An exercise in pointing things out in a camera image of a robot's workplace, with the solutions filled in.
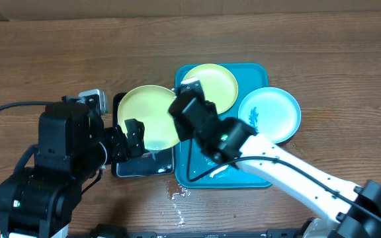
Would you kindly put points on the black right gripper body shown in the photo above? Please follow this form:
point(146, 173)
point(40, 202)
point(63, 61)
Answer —
point(190, 134)

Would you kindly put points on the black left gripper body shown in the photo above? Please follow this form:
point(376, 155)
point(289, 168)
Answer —
point(117, 149)

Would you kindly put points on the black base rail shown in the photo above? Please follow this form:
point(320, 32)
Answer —
point(104, 230)

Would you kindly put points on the light blue plate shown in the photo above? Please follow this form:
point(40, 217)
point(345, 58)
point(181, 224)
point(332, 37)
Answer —
point(273, 112)

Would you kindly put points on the black water tray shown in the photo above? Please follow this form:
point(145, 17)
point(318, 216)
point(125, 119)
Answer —
point(150, 163)

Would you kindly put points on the yellow-green plate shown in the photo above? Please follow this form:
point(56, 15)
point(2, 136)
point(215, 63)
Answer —
point(149, 104)
point(218, 84)

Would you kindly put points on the cardboard backdrop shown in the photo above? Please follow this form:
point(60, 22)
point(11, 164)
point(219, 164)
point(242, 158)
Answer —
point(96, 9)

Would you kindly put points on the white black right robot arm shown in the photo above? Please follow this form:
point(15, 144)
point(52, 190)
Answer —
point(344, 209)

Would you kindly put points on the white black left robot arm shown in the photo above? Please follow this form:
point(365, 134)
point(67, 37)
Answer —
point(73, 146)

